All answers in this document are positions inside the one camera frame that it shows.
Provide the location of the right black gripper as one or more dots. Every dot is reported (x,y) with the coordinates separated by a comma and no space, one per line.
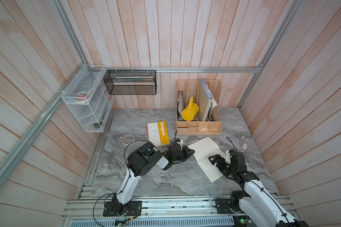
(216,159)

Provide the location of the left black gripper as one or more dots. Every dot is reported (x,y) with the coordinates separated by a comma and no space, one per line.
(186,151)

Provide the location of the cream notebook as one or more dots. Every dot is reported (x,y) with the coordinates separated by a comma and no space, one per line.
(204,149)

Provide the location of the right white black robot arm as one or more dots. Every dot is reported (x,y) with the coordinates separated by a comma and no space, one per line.
(253,199)

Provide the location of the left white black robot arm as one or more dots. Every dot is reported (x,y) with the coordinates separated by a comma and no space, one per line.
(139,163)

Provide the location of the yellow watering can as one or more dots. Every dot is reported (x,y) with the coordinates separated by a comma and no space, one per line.
(189,113)

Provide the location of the papers in organizer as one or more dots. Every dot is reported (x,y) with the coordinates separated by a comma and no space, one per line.
(213,105)

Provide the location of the beige desk organizer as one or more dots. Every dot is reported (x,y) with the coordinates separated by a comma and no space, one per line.
(190,88)

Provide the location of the cream book in organizer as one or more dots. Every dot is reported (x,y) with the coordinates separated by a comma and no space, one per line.
(205,100)

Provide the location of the clear tape roll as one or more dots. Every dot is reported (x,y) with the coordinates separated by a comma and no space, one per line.
(127,139)

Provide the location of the tape roll on shelf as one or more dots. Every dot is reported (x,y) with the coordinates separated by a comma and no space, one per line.
(82,97)

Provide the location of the black mesh wall basket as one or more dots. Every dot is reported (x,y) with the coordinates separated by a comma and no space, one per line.
(131,82)

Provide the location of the white wire shelf rack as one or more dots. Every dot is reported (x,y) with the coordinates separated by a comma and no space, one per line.
(93,115)

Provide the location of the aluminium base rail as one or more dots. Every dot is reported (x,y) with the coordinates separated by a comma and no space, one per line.
(154,211)

